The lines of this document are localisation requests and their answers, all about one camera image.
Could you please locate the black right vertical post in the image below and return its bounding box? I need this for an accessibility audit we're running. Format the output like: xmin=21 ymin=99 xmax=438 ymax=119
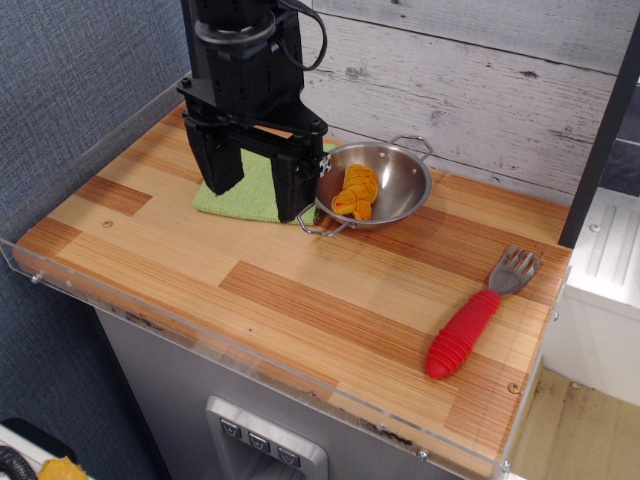
xmin=558 ymin=19 xmax=639 ymax=248

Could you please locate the red-handled grey toy fork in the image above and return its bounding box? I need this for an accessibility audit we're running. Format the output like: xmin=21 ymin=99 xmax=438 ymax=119
xmin=425 ymin=245 xmax=542 ymax=380

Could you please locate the white ribbed appliance top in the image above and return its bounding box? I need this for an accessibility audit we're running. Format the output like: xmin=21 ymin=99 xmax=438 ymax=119
xmin=541 ymin=188 xmax=639 ymax=405

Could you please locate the small steel two-handled bowl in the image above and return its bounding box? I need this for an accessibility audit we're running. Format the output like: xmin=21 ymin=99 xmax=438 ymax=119
xmin=297 ymin=135 xmax=433 ymax=237

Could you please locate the green microfibre cloth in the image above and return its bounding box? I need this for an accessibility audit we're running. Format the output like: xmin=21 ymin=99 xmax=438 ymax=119
xmin=193 ymin=143 xmax=337 ymax=226

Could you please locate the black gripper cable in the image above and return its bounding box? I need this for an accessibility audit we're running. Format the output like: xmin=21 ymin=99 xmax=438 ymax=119
xmin=277 ymin=0 xmax=329 ymax=72

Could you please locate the clear acrylic table guard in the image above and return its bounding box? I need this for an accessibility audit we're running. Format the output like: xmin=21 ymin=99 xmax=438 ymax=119
xmin=0 ymin=74 xmax=574 ymax=480

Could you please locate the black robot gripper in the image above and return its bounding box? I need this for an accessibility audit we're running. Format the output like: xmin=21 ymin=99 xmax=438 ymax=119
xmin=178 ymin=1 xmax=328 ymax=223

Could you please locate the grey cabinet with dispenser panel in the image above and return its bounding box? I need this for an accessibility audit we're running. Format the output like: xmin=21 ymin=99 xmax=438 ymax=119
xmin=97 ymin=311 xmax=455 ymax=479

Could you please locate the black hose with yellow object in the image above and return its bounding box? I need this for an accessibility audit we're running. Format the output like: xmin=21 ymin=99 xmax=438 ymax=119
xmin=0 ymin=417 xmax=87 ymax=480

